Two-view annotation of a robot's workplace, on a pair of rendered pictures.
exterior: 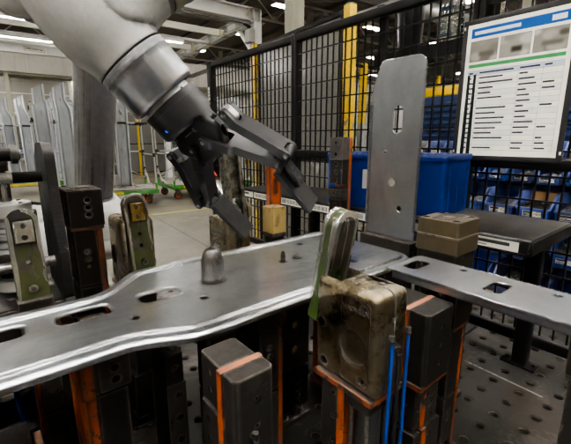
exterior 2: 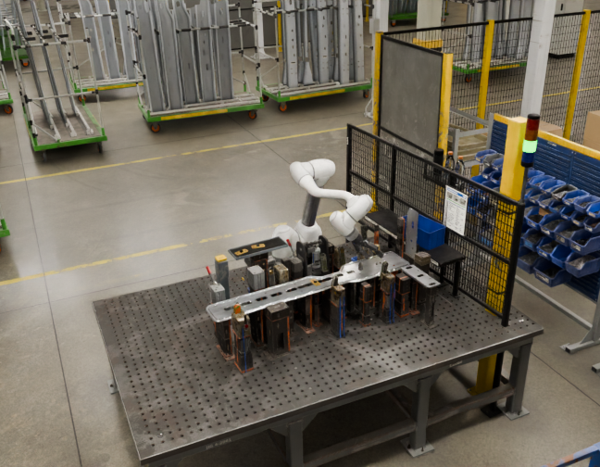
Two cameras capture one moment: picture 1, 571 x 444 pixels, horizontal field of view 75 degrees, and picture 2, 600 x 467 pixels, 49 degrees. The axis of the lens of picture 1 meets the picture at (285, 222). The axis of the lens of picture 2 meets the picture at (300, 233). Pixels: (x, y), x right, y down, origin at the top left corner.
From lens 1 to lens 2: 3.74 m
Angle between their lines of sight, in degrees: 18
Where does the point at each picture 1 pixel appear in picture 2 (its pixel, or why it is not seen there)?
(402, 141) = (413, 231)
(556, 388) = (457, 302)
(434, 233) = (418, 258)
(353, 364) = (385, 287)
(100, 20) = (346, 231)
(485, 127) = (450, 219)
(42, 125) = (146, 38)
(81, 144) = (308, 208)
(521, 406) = (443, 305)
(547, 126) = (462, 226)
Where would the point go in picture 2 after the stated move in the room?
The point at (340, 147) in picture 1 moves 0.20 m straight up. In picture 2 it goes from (400, 222) to (401, 195)
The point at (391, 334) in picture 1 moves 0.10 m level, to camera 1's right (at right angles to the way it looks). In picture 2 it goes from (391, 283) to (407, 284)
